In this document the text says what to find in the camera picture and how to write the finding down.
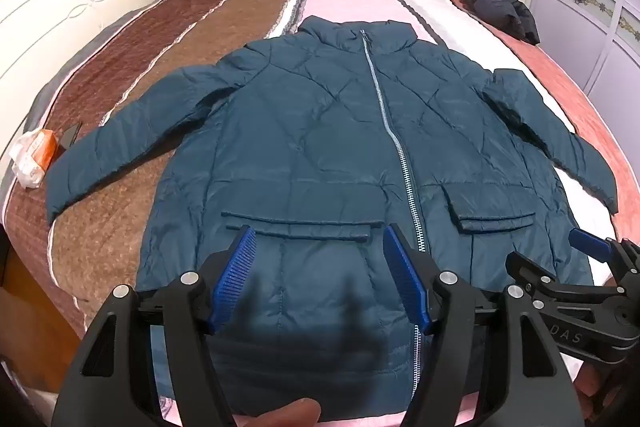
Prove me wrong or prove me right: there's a small black object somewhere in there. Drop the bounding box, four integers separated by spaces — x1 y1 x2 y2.
59 122 84 152

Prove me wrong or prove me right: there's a person's left hand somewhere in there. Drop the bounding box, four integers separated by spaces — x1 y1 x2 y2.
244 398 322 427

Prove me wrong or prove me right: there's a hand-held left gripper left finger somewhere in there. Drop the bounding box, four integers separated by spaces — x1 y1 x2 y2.
52 224 258 427

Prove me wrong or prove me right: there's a person's right hand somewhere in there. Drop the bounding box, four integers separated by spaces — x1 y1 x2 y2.
574 357 610 414

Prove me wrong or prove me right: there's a white wardrobe with floral panels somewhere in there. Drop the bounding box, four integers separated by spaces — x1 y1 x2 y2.
525 0 640 142

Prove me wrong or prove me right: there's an orange and white packet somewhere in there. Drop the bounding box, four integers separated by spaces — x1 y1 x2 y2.
9 128 60 190

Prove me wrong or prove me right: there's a teal quilted jacket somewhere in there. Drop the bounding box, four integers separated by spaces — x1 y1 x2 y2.
46 17 618 413

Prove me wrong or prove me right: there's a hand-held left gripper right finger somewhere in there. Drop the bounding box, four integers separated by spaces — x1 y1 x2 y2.
382 223 586 427

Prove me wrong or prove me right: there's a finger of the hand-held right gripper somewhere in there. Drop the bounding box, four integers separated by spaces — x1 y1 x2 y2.
569 227 640 280
505 251 626 308

